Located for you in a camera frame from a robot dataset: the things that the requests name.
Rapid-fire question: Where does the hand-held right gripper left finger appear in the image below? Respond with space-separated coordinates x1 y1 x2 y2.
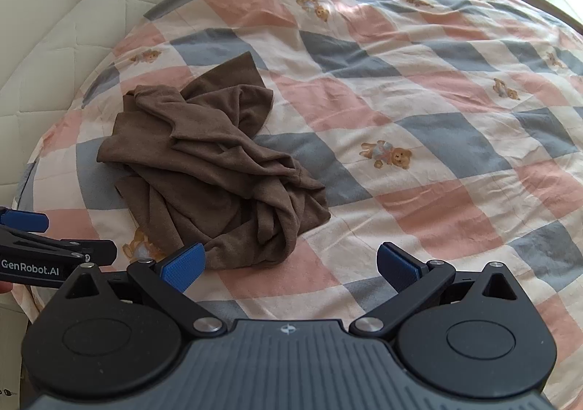
59 243 228 338

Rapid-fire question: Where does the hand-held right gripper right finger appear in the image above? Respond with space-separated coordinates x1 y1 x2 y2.
350 243 524 340

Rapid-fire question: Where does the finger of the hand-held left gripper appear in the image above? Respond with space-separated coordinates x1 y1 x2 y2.
0 230 118 266
0 207 50 233

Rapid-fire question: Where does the brown garment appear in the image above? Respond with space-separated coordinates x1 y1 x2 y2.
97 50 332 272

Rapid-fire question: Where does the checkered bear print blanket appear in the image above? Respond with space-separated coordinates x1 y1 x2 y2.
13 0 583 395

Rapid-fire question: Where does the white quilted mattress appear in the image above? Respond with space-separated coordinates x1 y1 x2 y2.
0 0 256 229

